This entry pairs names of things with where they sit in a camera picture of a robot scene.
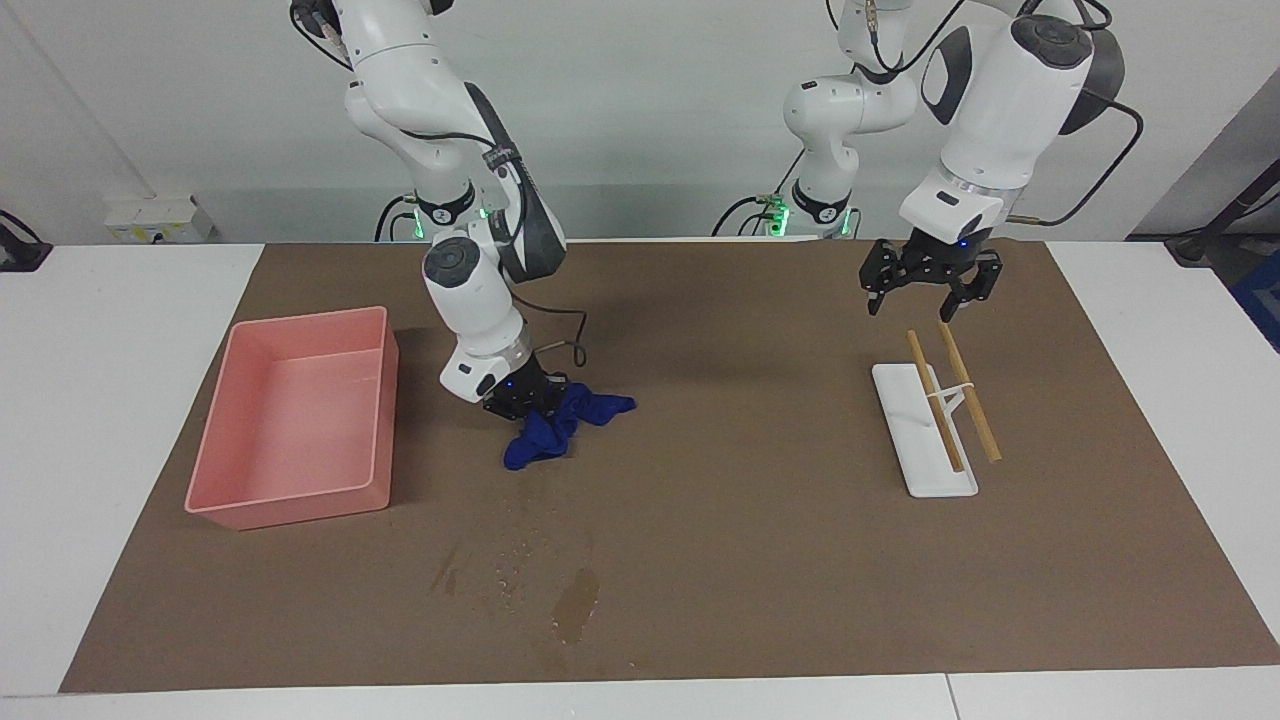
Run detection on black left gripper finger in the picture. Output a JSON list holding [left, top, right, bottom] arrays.
[[940, 252, 1003, 323], [862, 240, 906, 317]]

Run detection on blue cloth towel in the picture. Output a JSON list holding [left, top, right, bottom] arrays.
[[503, 385, 637, 471]]

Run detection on pink plastic bin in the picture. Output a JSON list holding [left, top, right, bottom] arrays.
[[185, 306, 401, 531]]

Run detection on scattered water droplets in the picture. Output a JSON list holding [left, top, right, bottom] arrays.
[[495, 530, 561, 593]]

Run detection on water puddle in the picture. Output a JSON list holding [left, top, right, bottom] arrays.
[[552, 568, 601, 644]]

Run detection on long wooden rod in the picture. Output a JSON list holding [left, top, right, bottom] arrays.
[[937, 320, 1003, 464]]

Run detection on white rectangular tray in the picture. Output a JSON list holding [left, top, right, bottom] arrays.
[[871, 362, 979, 499]]

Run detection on brown table mat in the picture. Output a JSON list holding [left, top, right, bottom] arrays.
[[58, 238, 1280, 694]]

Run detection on black stand leg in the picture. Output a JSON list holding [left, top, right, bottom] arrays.
[[1165, 185, 1280, 266]]

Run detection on blue crate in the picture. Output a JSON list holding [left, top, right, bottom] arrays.
[[1230, 250, 1280, 353]]

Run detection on white power strip box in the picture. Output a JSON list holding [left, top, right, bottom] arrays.
[[105, 195, 216, 244]]

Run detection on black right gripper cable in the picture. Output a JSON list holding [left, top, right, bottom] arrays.
[[400, 125, 591, 371]]

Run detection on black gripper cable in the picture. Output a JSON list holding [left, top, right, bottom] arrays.
[[400, 125, 591, 371], [1005, 85, 1144, 228]]

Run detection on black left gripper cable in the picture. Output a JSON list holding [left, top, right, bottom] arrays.
[[1005, 85, 1144, 228]]

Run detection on black left base cables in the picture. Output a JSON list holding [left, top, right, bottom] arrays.
[[712, 150, 806, 238]]

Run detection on black base cables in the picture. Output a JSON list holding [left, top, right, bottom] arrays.
[[375, 195, 421, 243], [712, 150, 806, 238]]

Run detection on black right base cables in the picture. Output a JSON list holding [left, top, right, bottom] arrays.
[[375, 195, 421, 243]]

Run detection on black clamp mount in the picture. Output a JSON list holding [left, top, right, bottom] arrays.
[[0, 210, 53, 273]]

